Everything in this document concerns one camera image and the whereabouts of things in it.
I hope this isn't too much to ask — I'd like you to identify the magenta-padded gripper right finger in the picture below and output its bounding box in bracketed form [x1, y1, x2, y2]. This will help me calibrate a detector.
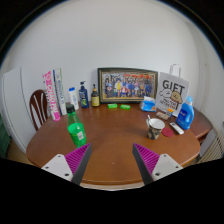
[132, 143, 184, 185]

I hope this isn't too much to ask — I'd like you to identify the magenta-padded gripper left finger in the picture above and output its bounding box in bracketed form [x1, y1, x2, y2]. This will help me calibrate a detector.
[41, 143, 93, 186]

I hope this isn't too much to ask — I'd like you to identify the green plastic drink bottle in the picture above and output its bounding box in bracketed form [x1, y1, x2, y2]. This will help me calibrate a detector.
[65, 103, 88, 149]

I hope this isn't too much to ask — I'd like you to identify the patterned paper cup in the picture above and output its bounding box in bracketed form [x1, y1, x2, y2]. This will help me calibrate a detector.
[146, 118, 166, 140]

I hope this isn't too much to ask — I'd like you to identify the white remote control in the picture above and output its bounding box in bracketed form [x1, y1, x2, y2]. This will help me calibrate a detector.
[169, 122, 185, 136]

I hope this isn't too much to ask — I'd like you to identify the brown snack packet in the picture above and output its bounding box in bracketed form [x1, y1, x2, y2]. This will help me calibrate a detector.
[155, 111, 170, 121]

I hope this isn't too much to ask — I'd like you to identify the blue detergent bottle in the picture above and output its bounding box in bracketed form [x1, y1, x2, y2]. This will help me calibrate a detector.
[175, 95, 195, 131]

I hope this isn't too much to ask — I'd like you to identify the white radiator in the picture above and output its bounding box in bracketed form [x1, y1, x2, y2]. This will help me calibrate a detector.
[199, 128, 224, 164]

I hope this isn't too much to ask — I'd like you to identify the colourful puzzle cube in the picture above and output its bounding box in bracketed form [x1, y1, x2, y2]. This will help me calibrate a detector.
[165, 107, 175, 118]

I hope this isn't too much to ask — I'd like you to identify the blue white tissue pack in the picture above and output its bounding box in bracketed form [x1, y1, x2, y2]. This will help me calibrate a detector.
[139, 95, 157, 113]

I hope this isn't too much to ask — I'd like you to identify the white tube blue cap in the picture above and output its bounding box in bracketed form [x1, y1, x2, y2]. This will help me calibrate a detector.
[68, 87, 80, 111]

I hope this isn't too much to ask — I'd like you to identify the dark wooden chair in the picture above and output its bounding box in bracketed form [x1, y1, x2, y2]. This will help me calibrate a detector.
[28, 89, 50, 132]

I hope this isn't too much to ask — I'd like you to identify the tall pink white box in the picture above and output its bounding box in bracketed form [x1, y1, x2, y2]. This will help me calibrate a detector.
[42, 70, 62, 122]

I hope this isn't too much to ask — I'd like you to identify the dark blue pump bottle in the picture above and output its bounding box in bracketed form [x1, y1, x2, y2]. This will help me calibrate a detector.
[78, 80, 90, 109]

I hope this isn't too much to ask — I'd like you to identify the white paper gift bag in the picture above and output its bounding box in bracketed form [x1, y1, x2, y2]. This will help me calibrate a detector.
[155, 63, 190, 118]

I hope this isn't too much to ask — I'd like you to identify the amber pump bottle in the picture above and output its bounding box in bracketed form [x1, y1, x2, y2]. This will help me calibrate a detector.
[90, 83, 101, 108]

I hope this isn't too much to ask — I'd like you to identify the framed group photo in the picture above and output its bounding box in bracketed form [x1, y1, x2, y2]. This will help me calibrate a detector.
[97, 67, 159, 104]

